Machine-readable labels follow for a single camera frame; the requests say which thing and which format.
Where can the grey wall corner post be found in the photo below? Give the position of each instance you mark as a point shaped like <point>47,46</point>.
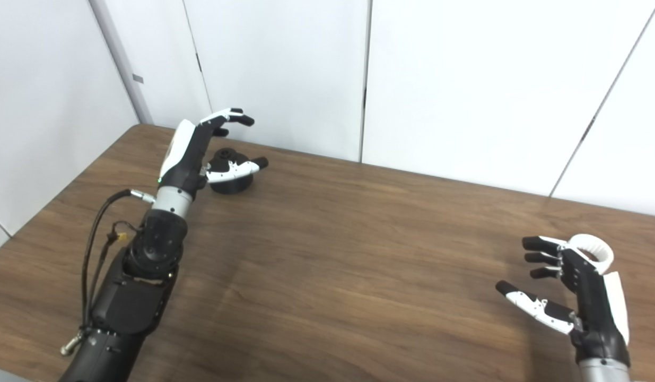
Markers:
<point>120,58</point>

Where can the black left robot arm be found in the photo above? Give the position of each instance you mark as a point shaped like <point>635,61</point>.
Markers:
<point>131,297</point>

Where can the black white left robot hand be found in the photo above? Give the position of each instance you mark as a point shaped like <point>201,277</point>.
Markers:
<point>186,154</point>

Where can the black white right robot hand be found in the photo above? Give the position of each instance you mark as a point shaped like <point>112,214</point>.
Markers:
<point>595,307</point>

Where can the round black stepped part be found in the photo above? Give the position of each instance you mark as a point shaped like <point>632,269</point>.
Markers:
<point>232,187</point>

